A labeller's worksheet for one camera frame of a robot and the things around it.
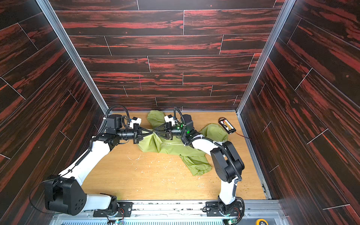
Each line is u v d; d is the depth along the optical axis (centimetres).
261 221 69
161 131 75
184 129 69
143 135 70
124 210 73
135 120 75
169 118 80
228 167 48
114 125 62
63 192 40
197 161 91
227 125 108
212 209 73
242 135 105
